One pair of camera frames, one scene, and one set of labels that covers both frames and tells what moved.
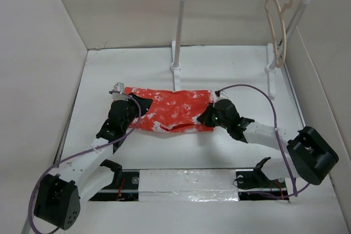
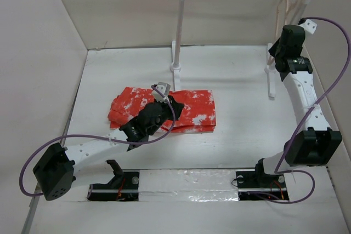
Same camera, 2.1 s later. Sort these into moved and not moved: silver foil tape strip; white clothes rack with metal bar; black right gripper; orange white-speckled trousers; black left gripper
Moved: black right gripper; black left gripper
Not moved: silver foil tape strip; orange white-speckled trousers; white clothes rack with metal bar
